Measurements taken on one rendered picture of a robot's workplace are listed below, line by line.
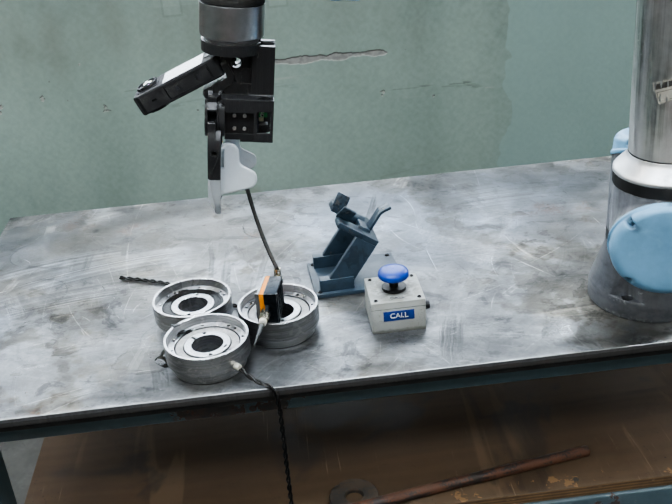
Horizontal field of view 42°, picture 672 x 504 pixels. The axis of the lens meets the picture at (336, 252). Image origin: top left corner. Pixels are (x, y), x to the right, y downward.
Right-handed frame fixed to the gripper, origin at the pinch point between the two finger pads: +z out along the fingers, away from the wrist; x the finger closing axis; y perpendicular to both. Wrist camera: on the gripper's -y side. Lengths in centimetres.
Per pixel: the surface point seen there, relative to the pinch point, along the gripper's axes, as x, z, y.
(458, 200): 30, 13, 40
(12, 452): 78, 107, -53
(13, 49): 156, 24, -62
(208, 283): 3.9, 14.9, -0.7
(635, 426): -3, 35, 63
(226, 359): -15.3, 14.4, 2.1
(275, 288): -6.1, 9.9, 8.1
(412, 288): -5.2, 10.1, 25.9
